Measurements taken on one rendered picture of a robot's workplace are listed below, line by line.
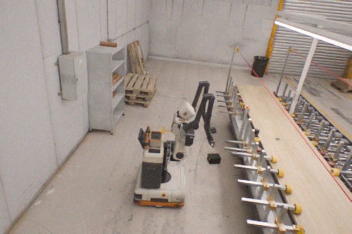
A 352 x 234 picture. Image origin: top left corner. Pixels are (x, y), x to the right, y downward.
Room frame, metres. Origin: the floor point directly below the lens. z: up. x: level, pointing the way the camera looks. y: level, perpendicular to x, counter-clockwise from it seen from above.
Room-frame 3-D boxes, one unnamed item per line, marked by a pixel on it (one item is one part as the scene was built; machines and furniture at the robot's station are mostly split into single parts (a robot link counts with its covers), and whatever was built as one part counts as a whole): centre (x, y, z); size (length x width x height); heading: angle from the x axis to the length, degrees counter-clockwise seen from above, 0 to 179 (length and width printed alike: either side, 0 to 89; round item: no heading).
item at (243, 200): (1.76, -0.92, 0.95); 0.50 x 0.04 x 0.04; 88
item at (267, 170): (2.05, -0.95, 0.90); 0.04 x 0.04 x 0.48; 88
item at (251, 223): (1.51, -0.85, 0.95); 0.36 x 0.03 x 0.03; 88
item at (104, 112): (4.63, 1.38, 0.78); 0.90 x 0.45 x 1.55; 178
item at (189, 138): (2.78, -0.18, 0.99); 0.28 x 0.16 x 0.22; 3
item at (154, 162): (2.76, 0.20, 0.59); 0.55 x 0.34 x 0.83; 3
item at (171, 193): (2.77, 0.11, 0.16); 0.67 x 0.64 x 0.25; 93
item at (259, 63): (9.66, -2.94, 0.36); 0.59 x 0.58 x 0.73; 178
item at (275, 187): (1.80, -0.94, 0.90); 0.04 x 0.04 x 0.48; 88
